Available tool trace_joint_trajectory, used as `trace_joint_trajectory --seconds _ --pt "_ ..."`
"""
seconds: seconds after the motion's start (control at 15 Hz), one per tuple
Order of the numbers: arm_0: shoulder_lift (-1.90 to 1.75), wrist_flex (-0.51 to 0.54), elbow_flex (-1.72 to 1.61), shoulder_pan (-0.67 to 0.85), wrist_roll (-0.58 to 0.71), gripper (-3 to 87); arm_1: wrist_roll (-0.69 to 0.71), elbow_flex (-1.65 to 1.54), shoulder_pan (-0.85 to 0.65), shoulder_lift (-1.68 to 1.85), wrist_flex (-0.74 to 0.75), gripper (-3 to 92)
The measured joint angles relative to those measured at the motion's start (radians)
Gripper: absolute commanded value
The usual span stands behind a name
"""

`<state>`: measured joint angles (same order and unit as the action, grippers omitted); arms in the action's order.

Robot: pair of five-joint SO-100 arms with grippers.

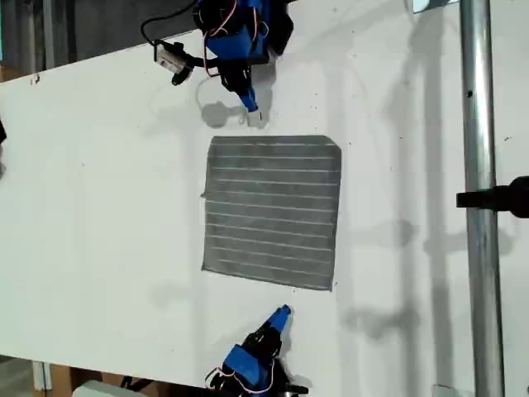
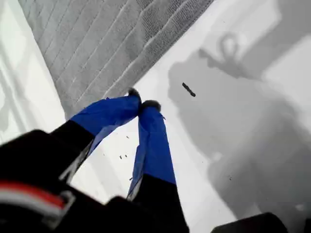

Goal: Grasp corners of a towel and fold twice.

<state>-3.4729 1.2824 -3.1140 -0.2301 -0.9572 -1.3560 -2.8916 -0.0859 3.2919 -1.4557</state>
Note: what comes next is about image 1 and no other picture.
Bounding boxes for grey striped towel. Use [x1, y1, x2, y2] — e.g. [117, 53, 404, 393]
[201, 134, 344, 294]

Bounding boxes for white plastic container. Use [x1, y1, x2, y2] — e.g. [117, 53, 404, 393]
[72, 380, 141, 397]

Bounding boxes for shiny metal plate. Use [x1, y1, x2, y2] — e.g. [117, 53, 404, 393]
[407, 0, 460, 14]

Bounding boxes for large brown cardboard box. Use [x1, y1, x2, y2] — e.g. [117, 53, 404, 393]
[49, 363, 207, 397]

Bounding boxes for black clamp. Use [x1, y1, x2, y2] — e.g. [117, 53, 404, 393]
[455, 175, 529, 220]

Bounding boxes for arm red white wire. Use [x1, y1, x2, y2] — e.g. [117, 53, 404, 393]
[197, 0, 268, 78]
[205, 358, 279, 390]

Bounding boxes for camera black stalk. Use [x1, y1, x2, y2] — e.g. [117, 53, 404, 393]
[170, 55, 222, 87]

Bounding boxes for camera black cable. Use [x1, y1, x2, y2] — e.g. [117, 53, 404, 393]
[140, 0, 200, 45]

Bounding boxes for grey metal frame bar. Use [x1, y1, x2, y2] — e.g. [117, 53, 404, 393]
[41, 0, 55, 69]

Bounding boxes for white metal bracket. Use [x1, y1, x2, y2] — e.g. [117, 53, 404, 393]
[31, 360, 53, 392]

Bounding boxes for steel post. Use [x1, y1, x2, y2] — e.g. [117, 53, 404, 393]
[458, 0, 508, 397]

